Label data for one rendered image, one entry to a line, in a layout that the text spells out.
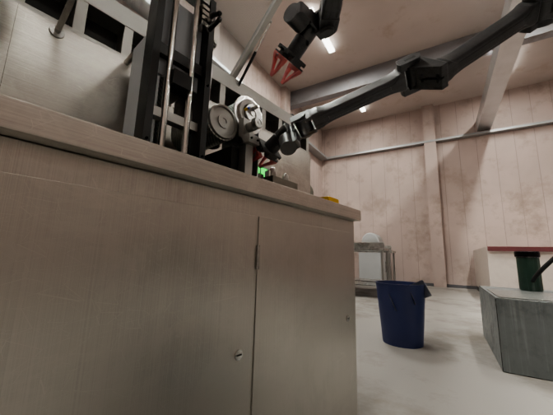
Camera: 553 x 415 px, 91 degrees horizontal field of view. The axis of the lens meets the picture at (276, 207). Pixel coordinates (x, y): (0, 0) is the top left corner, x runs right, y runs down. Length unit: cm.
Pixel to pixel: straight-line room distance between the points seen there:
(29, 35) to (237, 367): 111
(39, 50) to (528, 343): 289
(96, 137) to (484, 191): 895
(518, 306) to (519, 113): 774
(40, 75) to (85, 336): 87
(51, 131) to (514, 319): 253
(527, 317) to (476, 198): 669
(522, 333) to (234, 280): 220
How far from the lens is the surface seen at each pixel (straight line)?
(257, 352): 69
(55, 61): 121
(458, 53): 105
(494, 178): 919
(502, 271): 619
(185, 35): 90
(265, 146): 103
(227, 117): 102
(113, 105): 120
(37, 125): 45
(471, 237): 889
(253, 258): 63
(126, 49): 133
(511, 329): 254
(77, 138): 46
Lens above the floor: 73
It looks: 10 degrees up
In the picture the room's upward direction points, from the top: 2 degrees clockwise
